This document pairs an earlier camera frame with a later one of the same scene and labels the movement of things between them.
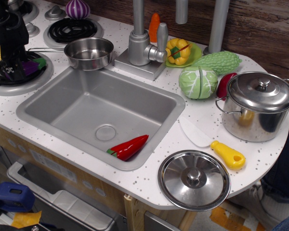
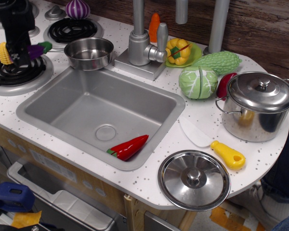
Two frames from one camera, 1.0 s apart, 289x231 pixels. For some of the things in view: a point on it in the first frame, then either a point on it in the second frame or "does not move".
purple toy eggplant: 31,66 to 35,51
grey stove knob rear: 55,13 does not move
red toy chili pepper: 125,151 does not move
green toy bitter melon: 222,62 does not move
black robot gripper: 11,34 to 18,19
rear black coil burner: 59,32 does not move
